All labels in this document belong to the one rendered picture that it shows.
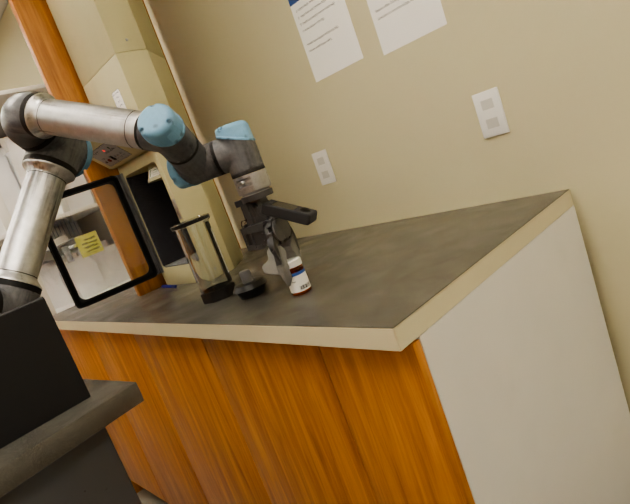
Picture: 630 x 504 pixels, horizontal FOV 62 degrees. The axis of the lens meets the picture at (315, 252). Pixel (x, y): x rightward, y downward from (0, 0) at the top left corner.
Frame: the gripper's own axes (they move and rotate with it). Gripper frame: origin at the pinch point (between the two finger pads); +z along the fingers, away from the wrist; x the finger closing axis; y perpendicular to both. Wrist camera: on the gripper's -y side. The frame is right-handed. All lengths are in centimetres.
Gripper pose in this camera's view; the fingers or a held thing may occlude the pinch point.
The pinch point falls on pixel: (296, 275)
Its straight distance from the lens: 116.4
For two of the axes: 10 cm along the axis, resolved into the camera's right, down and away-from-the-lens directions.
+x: -3.8, 3.0, -8.7
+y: -8.6, 2.3, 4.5
